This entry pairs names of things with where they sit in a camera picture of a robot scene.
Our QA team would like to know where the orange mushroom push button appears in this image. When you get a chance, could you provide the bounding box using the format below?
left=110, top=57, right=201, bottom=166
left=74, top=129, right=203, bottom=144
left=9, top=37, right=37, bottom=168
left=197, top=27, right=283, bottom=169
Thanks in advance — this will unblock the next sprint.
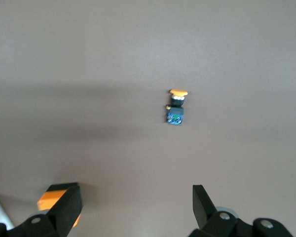
left=165, top=88, right=189, bottom=127

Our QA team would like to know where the orange box with round hole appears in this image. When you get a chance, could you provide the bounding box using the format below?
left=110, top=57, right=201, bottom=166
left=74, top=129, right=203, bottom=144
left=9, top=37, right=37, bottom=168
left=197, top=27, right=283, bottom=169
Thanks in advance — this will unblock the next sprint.
left=37, top=182, right=83, bottom=228

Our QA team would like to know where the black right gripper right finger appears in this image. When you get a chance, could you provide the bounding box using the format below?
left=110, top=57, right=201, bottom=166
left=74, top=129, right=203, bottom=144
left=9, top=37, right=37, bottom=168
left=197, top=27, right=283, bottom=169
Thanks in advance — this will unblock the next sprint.
left=188, top=184, right=295, bottom=237

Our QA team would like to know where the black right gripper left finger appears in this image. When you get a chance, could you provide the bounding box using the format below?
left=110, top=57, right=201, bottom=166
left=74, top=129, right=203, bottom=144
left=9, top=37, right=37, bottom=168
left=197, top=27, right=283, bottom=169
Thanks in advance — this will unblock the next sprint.
left=0, top=185, right=83, bottom=237

